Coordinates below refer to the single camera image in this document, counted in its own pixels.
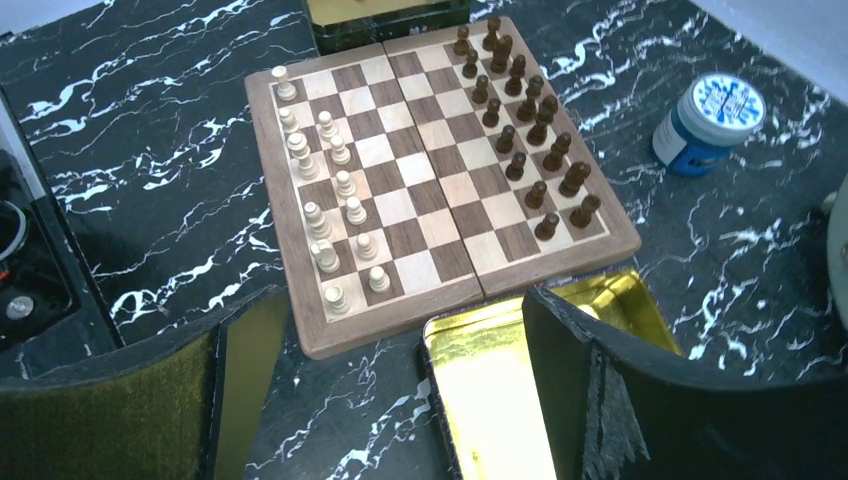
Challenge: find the white rook chess piece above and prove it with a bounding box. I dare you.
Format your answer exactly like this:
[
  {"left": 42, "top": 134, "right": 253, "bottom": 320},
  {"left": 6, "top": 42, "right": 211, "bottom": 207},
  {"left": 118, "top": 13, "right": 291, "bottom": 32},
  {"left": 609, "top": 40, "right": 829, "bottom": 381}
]
[{"left": 271, "top": 65, "right": 297, "bottom": 101}]

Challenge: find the white queen chess piece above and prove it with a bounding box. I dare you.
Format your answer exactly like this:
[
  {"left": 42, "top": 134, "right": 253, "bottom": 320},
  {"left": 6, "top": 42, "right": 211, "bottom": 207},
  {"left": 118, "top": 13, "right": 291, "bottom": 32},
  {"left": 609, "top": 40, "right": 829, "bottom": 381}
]
[{"left": 286, "top": 132, "right": 319, "bottom": 180}]

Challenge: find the empty gold square tin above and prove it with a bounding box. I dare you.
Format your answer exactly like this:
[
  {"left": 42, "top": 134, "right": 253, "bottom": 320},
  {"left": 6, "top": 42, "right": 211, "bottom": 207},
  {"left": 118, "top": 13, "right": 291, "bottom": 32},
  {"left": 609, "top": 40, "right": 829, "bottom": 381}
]
[{"left": 423, "top": 269, "right": 681, "bottom": 479}]

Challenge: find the small blue white jar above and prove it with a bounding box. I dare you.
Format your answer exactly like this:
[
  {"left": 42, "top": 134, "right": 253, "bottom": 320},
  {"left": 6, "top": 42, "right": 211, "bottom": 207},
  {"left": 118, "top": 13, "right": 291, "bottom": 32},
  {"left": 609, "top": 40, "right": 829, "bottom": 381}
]
[{"left": 650, "top": 72, "right": 766, "bottom": 177}]

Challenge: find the round pastel drawer cabinet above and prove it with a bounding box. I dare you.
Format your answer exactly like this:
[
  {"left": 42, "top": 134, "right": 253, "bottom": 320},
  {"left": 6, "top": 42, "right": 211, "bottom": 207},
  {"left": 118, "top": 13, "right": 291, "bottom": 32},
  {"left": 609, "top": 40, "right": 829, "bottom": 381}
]
[{"left": 820, "top": 183, "right": 847, "bottom": 329}]

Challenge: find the gold tin with white pieces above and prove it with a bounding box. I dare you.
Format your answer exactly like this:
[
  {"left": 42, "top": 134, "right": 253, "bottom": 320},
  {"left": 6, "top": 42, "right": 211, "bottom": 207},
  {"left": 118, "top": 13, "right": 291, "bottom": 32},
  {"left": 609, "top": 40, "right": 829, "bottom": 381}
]
[{"left": 304, "top": 0, "right": 471, "bottom": 55}]

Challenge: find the row of dark chess pieces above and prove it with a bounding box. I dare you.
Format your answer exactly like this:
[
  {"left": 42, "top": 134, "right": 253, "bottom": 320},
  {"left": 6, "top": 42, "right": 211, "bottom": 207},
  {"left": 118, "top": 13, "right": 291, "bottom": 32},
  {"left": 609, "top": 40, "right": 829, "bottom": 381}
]
[{"left": 415, "top": 18, "right": 615, "bottom": 261}]

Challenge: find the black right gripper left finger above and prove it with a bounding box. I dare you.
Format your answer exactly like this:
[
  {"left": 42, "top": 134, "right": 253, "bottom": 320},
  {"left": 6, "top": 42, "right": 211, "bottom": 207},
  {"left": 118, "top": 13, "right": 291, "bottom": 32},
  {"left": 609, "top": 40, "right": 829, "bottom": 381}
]
[{"left": 1, "top": 285, "right": 289, "bottom": 479}]

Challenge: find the wooden chess board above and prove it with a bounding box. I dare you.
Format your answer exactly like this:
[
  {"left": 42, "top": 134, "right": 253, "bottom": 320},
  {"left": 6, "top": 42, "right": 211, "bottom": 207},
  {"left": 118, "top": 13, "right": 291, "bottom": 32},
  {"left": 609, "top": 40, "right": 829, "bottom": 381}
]
[{"left": 244, "top": 27, "right": 641, "bottom": 359}]

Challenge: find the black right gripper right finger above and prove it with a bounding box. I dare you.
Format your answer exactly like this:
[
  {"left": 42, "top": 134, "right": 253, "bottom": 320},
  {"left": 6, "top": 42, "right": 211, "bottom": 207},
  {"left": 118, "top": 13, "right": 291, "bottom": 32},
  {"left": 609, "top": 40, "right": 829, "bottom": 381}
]
[{"left": 523, "top": 288, "right": 847, "bottom": 479}]

